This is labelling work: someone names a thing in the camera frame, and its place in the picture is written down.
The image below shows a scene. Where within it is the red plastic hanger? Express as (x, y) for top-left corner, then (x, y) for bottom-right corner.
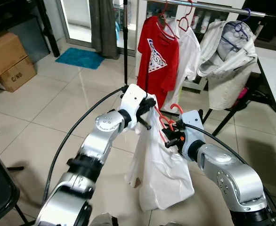
(177, 0), (194, 32)
(156, 0), (177, 39)
(154, 103), (184, 145)

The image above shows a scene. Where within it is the white shirt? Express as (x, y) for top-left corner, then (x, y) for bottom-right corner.
(125, 105), (195, 211)

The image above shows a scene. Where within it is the purple clothes hanger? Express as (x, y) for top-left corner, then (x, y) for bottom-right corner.
(220, 8), (252, 52)

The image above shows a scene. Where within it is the cyan plastic hanger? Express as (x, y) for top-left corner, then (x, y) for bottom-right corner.
(114, 21), (121, 41)

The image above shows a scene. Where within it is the red printed t-shirt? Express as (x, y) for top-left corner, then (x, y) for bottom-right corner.
(137, 16), (180, 110)

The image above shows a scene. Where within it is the plain white t-shirt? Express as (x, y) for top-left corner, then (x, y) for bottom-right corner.
(164, 26), (202, 111)

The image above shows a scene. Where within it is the white hooded jacket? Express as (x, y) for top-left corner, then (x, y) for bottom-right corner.
(197, 20), (260, 110)

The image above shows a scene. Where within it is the small pink object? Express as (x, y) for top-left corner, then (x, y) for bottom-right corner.
(237, 87), (248, 102)

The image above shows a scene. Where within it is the teal floor mat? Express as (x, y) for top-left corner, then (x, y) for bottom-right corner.
(55, 47), (106, 70)

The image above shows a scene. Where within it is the grey curtain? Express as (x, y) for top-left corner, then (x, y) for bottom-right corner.
(89, 0), (120, 58)

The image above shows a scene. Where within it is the white framed glass door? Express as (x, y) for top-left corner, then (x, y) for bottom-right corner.
(57, 0), (127, 49)

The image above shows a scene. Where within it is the black tall cabinet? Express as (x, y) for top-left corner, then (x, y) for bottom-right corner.
(257, 0), (276, 42)

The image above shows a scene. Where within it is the large cardboard box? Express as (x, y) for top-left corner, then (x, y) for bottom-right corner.
(0, 31), (29, 83)

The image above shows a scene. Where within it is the black shelf unit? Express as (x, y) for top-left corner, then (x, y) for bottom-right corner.
(0, 0), (61, 58)

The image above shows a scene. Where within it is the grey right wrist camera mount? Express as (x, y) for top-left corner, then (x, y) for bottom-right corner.
(179, 111), (205, 158)

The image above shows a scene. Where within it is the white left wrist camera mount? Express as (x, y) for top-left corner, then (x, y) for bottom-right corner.
(119, 84), (147, 127)

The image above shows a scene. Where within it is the black clothes rack frame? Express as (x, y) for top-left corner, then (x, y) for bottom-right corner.
(122, 0), (270, 138)

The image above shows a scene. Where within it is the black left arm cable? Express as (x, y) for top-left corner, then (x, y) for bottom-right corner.
(43, 85), (127, 202)

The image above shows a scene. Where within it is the steel clothes rail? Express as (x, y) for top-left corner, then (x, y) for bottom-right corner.
(166, 0), (267, 18)

